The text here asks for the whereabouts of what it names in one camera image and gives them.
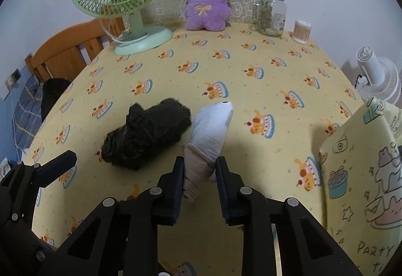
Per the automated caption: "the small glass mug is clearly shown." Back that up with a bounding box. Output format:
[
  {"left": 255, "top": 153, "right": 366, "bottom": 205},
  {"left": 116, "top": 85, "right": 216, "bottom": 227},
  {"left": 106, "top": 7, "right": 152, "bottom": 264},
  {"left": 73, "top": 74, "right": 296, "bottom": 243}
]
[{"left": 252, "top": 2, "right": 264, "bottom": 30}]

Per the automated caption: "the blue plaid bedding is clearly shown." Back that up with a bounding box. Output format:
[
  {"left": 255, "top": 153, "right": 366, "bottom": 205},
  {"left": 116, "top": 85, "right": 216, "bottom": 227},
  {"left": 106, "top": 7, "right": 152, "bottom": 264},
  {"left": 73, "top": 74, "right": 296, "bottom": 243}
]
[{"left": 14, "top": 76, "right": 43, "bottom": 151}]

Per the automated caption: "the purple plush toy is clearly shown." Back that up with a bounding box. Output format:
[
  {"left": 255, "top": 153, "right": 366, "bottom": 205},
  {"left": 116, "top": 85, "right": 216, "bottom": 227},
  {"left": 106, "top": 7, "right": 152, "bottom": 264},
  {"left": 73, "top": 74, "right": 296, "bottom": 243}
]
[{"left": 185, "top": 0, "right": 232, "bottom": 32}]

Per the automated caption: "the yellow cake print tablecloth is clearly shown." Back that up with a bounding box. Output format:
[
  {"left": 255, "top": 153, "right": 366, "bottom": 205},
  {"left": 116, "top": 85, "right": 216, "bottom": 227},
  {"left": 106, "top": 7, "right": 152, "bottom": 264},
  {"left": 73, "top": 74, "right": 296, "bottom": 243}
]
[{"left": 26, "top": 24, "right": 362, "bottom": 247}]

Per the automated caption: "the white standing fan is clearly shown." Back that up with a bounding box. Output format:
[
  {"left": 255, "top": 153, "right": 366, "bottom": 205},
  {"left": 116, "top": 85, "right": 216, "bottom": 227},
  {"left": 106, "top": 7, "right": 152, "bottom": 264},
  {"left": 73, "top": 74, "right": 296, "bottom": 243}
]
[{"left": 354, "top": 46, "right": 401, "bottom": 105}]

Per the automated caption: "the wall power socket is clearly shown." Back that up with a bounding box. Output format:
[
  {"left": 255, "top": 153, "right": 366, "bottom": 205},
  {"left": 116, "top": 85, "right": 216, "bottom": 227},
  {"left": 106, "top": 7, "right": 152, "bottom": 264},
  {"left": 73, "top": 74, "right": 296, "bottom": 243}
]
[{"left": 5, "top": 69, "right": 21, "bottom": 91}]

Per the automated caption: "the cotton swab container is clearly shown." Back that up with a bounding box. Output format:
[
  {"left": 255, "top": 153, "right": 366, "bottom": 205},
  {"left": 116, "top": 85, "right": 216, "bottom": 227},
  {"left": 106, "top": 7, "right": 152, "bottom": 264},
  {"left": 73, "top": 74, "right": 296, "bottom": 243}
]
[{"left": 292, "top": 20, "right": 312, "bottom": 45}]

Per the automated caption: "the glass jar with lid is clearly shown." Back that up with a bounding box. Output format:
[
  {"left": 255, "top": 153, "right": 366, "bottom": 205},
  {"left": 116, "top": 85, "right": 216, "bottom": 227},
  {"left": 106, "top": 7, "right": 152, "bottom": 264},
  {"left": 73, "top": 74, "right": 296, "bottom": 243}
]
[{"left": 258, "top": 0, "right": 287, "bottom": 37}]

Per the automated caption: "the black cloth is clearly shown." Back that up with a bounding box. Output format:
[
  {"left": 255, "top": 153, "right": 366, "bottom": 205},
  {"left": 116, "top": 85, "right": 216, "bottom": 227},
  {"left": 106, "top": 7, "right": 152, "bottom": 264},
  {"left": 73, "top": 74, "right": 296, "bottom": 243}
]
[{"left": 101, "top": 98, "right": 191, "bottom": 171}]

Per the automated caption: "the yellow patterned storage box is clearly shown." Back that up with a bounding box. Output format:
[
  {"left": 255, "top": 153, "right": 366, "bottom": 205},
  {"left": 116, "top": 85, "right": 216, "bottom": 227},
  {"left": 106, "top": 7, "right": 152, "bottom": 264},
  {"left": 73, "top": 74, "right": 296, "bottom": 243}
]
[{"left": 319, "top": 98, "right": 401, "bottom": 275}]

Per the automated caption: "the white and beige sock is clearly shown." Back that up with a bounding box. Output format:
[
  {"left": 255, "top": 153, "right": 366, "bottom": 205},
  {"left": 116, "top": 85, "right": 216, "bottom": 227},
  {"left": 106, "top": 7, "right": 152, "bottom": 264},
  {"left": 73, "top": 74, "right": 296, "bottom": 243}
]
[{"left": 183, "top": 102, "right": 234, "bottom": 202}]

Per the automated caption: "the black garment on chair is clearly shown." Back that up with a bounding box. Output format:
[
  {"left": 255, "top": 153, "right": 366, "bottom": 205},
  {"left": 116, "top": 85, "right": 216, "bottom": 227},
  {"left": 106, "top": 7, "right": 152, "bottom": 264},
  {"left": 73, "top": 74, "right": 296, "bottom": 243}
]
[{"left": 41, "top": 78, "right": 71, "bottom": 122}]

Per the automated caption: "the wooden chair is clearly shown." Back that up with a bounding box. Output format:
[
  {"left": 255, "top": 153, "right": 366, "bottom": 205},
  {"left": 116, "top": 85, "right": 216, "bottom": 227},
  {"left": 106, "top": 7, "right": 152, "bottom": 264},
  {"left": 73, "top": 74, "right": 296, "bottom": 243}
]
[{"left": 25, "top": 18, "right": 123, "bottom": 82}]

